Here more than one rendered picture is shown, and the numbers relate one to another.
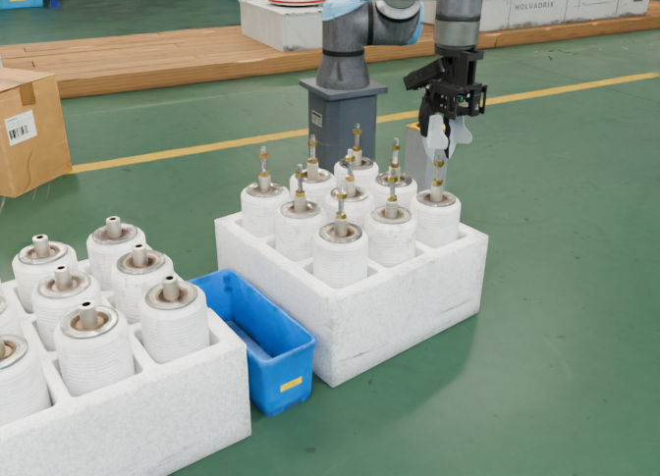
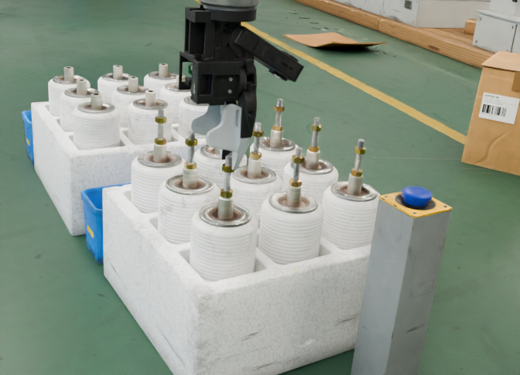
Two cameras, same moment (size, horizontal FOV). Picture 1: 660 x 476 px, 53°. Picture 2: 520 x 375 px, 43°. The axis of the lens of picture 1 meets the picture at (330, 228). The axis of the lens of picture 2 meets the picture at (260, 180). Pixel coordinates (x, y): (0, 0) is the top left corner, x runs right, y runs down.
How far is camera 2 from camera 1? 167 cm
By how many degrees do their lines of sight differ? 85
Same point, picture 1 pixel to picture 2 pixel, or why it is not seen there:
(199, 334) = (77, 135)
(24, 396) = (51, 100)
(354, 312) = (110, 217)
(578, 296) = not seen: outside the picture
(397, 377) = (98, 311)
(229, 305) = not seen: hidden behind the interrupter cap
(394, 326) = (130, 278)
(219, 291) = not seen: hidden behind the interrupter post
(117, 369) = (63, 120)
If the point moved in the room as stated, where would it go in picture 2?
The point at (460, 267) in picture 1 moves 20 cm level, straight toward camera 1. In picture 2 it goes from (172, 295) to (56, 263)
